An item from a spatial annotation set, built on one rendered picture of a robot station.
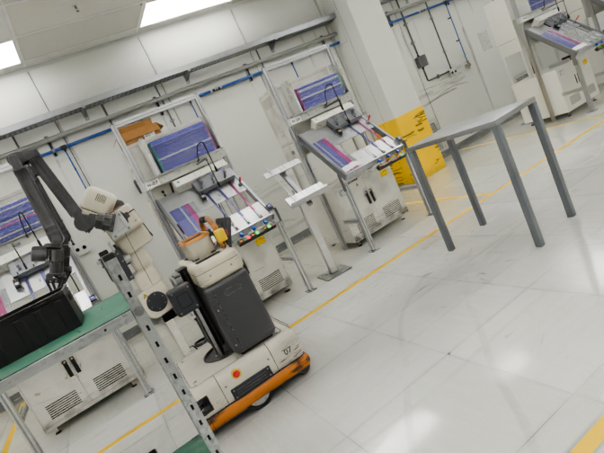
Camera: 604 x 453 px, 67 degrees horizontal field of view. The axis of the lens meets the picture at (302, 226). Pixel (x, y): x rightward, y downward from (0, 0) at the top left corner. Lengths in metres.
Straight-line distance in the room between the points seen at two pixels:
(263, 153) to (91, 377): 3.31
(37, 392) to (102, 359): 0.46
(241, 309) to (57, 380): 1.82
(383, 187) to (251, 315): 2.53
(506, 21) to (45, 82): 5.53
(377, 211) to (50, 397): 3.11
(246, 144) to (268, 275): 2.25
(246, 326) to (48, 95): 3.83
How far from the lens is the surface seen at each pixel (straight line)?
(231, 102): 5.86
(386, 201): 4.61
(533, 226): 3.00
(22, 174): 2.37
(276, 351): 2.49
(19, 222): 3.90
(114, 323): 1.28
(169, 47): 5.89
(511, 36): 6.97
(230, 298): 2.40
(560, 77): 6.81
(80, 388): 3.89
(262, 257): 3.98
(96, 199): 2.47
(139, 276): 2.48
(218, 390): 2.45
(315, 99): 4.55
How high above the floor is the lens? 1.15
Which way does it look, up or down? 10 degrees down
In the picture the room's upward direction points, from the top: 25 degrees counter-clockwise
